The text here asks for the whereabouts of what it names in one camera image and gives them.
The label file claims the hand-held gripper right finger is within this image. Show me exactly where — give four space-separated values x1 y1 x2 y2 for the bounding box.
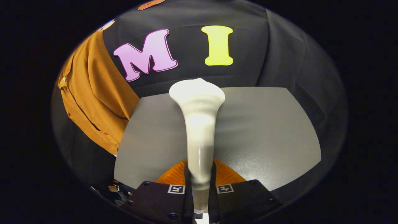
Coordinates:
208 159 283 224

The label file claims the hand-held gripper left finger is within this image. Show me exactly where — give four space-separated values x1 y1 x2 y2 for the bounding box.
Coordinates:
120 160 195 224

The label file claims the white garment steamer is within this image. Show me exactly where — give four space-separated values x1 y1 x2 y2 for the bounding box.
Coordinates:
169 78 226 218

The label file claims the orange button shirt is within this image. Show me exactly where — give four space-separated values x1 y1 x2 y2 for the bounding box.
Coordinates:
58 30 141 156

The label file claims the grey drawer cabinet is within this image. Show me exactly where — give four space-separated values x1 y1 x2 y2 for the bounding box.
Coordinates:
114 87 322 191

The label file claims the black backdrop cloth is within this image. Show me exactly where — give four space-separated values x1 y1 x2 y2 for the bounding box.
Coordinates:
51 0 348 212

